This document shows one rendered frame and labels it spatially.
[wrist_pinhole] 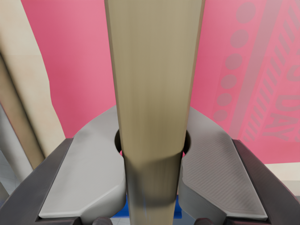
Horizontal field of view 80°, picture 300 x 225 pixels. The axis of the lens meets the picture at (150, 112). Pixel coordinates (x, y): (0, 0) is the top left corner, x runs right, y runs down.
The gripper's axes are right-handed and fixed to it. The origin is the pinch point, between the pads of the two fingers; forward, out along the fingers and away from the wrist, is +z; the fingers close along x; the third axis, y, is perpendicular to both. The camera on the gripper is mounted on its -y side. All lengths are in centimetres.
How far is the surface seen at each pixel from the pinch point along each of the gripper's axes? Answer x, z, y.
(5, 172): -144, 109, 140
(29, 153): -20.4, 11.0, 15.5
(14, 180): -140, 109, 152
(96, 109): -8.8, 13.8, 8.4
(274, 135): 21.5, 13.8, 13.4
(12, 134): -20.9, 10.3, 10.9
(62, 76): -12.9, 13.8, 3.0
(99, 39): -6.8, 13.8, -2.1
